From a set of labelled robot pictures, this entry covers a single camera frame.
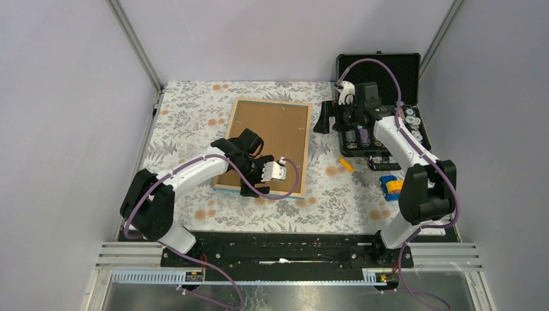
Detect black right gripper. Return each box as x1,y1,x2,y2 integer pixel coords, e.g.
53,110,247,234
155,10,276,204
312,100,363,135

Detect floral tablecloth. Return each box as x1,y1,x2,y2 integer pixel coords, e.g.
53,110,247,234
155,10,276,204
143,81,399,234

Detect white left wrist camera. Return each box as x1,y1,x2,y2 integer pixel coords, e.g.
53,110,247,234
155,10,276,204
262,157,287,183

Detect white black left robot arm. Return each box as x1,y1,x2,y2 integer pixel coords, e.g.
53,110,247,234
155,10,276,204
120,98,336,266

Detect aluminium frame rails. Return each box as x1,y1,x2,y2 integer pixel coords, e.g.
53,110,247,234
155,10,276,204
96,241,483,271

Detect yellow handled screwdriver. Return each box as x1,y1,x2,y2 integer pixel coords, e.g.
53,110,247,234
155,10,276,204
339,158,370,187

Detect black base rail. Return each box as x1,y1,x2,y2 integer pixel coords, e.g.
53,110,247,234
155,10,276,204
161,231,415,282

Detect black poker chip case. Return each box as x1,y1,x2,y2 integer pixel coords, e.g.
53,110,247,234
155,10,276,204
331,52,431,170

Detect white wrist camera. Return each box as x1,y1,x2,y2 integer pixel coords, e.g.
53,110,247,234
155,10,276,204
262,157,287,183
335,80,355,106

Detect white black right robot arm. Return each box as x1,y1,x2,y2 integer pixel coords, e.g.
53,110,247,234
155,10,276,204
335,81,459,267

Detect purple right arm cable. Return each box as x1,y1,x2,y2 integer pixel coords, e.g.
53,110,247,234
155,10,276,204
337,58,460,310

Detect white slotted cable duct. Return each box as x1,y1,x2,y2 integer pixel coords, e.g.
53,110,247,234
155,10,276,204
111,270,388,286

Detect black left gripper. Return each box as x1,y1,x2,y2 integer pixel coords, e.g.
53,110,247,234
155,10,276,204
234,155,274,197

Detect blue yellow toy car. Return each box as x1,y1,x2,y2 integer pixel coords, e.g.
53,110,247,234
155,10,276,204
379,175,404,201

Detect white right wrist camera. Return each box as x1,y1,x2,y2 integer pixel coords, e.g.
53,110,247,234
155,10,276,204
335,80,355,106

